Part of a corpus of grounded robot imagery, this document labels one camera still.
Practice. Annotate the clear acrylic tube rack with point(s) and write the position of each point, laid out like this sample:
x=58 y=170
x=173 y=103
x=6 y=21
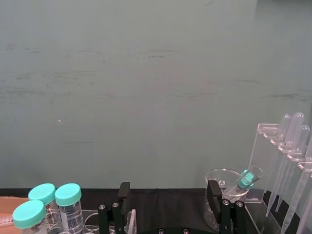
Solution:
x=130 y=221

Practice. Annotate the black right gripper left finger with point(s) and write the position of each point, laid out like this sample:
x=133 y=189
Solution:
x=119 y=214

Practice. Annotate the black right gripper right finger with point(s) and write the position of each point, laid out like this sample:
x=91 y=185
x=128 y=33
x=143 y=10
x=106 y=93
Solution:
x=214 y=200

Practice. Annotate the clear acrylic pipette stand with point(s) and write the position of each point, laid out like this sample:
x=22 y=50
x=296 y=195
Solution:
x=258 y=156

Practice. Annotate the clear glass beaker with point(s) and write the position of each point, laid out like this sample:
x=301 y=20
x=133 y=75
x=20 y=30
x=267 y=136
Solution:
x=228 y=179

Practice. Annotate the brown cardboard box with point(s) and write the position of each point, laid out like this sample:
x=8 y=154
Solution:
x=9 y=203

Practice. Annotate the teal capped clear sample tube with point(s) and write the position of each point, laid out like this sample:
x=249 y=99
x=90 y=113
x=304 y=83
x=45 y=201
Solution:
x=29 y=214
x=69 y=207
x=42 y=193

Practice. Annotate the clear vial with teal stopper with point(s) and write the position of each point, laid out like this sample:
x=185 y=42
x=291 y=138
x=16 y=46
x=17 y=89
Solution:
x=248 y=179

